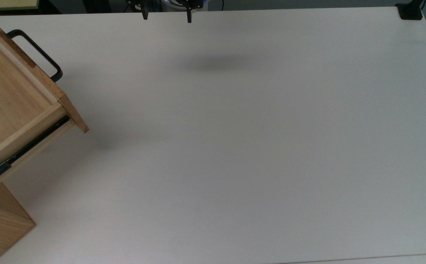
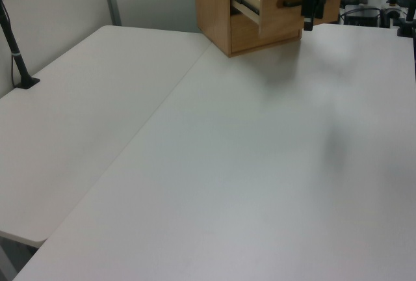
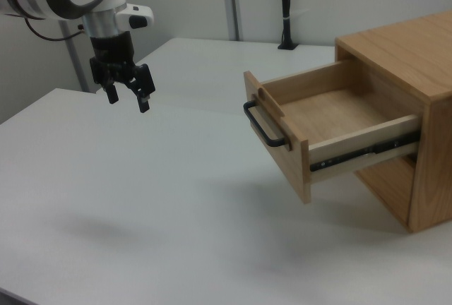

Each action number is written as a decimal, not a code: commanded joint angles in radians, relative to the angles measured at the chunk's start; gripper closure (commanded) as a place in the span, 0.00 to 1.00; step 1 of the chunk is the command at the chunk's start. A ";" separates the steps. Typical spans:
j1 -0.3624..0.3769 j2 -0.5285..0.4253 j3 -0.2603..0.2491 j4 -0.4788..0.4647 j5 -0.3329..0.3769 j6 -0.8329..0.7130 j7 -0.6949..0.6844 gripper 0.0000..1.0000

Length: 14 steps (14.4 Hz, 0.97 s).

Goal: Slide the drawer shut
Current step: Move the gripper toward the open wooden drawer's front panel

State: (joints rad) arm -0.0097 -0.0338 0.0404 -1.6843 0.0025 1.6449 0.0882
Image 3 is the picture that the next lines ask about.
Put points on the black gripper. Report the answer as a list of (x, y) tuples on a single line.
[(113, 54)]

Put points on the wooden drawer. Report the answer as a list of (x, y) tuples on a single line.
[(300, 167)]

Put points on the wooden drawer cabinet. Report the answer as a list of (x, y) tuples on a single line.
[(434, 142)]

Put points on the black pole with white band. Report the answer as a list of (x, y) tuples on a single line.
[(286, 29)]

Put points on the black drawer slide rail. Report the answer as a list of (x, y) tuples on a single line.
[(353, 157)]

